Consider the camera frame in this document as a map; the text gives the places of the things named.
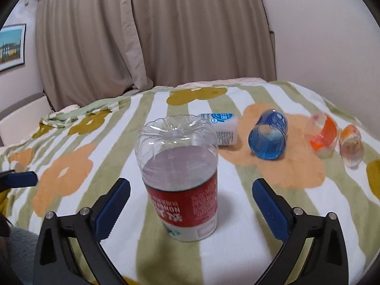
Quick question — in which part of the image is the blue translucent cup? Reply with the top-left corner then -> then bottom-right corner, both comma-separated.
248,109 -> 289,160

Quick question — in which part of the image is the beige curtain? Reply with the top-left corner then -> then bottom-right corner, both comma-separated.
35,0 -> 276,110

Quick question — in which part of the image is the framed wall picture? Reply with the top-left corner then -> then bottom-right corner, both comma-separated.
0,24 -> 26,71

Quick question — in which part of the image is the red label clear plastic cup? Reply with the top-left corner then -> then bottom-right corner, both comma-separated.
135,114 -> 218,242

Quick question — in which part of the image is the green striped floral blanket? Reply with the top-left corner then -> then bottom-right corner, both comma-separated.
1,82 -> 379,284

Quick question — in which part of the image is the white blue label cup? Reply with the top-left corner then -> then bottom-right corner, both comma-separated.
200,113 -> 238,147

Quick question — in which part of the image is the white bed headboard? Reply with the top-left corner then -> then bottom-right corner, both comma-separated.
1,93 -> 52,146

